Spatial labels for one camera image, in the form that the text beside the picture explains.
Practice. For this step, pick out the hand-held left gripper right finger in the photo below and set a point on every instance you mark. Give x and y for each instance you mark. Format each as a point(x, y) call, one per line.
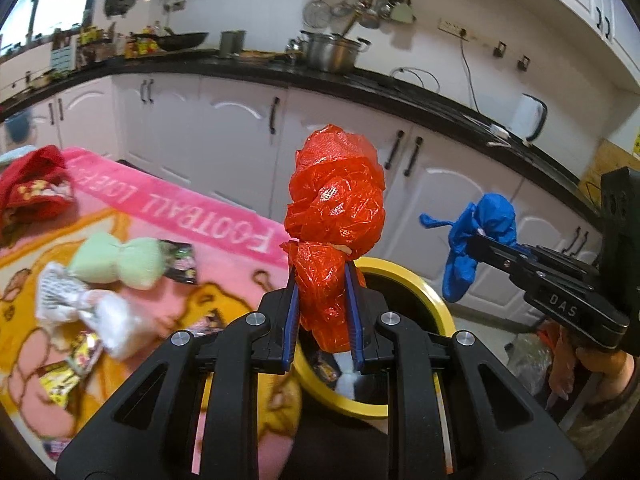
point(353, 320)

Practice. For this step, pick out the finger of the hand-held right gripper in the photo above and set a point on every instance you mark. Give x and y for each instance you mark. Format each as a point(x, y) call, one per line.
point(500, 255)

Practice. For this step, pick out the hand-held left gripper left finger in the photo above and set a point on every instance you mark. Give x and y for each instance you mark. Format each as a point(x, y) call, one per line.
point(291, 320)

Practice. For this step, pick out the blue plastic bag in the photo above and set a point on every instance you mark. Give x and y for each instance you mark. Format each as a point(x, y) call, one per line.
point(492, 215)

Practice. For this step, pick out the yellow-rimmed black bin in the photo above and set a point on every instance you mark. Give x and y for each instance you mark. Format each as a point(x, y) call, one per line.
point(400, 265)

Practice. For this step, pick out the red plastic bag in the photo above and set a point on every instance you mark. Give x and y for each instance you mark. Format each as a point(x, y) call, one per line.
point(335, 200)

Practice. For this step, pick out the person's right forearm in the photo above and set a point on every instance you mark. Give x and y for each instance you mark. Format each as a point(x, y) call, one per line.
point(610, 420)

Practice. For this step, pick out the person's right hand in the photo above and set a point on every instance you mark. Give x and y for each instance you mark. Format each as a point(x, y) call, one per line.
point(600, 362)

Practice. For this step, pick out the yellow packet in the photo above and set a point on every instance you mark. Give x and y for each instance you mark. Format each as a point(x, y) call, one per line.
point(327, 370)

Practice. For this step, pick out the white crumpled paper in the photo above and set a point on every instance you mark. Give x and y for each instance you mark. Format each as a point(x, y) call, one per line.
point(347, 385)

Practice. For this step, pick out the small dark snack wrapper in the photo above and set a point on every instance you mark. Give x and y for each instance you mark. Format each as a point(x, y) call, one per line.
point(210, 322)

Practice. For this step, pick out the clear plastic bag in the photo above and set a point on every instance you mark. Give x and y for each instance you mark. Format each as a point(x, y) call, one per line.
point(527, 362)

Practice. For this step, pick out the dark pink-print snack wrapper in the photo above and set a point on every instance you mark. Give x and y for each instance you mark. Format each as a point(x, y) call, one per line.
point(180, 265)

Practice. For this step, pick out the white electric kettle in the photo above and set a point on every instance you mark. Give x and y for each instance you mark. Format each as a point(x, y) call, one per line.
point(525, 117)

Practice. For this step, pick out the plywood board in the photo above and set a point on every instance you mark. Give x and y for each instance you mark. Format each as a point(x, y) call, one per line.
point(615, 157)

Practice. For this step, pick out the white crumpled plastic bag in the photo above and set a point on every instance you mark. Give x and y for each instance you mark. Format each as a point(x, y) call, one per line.
point(117, 325)

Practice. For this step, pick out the white base cabinets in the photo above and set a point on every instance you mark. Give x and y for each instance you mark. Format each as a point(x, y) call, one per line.
point(225, 150)

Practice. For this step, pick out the pink printed blanket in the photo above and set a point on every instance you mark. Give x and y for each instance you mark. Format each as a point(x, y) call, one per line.
point(150, 195)

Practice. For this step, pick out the yellow snack wrapper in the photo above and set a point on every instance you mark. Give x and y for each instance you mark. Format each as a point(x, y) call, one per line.
point(57, 385)
point(85, 355)

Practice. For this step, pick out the black kitchen countertop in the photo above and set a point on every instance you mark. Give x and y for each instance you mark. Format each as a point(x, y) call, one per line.
point(380, 82)

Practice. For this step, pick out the white power strip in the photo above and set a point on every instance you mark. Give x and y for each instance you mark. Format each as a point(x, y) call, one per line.
point(452, 26)

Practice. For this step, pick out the white foam mesh sleeve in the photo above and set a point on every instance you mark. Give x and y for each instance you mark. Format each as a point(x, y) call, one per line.
point(55, 295)

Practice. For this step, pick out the steel cooking pot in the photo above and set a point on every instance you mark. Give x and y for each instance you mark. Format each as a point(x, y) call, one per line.
point(330, 55)

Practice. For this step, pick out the steel cup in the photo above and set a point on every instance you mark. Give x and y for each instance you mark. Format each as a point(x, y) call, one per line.
point(232, 44)

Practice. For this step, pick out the red embroidered cloth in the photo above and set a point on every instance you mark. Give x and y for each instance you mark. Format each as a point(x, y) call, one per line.
point(35, 170)

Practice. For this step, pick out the black wok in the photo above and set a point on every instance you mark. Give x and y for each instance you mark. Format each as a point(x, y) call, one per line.
point(180, 41)

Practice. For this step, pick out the steel mesh strainer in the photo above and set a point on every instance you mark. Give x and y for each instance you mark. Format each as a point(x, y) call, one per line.
point(317, 14)

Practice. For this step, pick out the row of condiment bottles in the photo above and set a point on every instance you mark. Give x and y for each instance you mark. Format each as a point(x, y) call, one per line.
point(135, 46)

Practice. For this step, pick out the blue bucket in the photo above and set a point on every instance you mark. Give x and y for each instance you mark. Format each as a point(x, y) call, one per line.
point(17, 127)

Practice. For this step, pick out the blue white utensil holder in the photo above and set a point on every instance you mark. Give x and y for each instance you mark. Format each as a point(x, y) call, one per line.
point(62, 57)

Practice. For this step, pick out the kitchen window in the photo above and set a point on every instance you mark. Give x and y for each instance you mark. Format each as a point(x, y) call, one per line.
point(50, 0)

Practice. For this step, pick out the black wall hook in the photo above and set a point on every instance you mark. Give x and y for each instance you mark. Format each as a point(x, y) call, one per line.
point(498, 50)
point(524, 64)

